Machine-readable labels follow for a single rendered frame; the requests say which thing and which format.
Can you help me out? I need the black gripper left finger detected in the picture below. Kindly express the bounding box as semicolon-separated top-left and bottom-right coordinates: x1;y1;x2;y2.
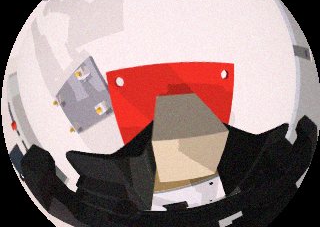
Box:
65;120;156;211

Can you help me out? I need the red board with square handle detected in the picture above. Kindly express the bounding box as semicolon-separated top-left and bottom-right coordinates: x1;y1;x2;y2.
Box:
105;62;235;182

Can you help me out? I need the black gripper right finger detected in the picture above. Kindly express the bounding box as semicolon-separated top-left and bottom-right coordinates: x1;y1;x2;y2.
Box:
216;123;289;198

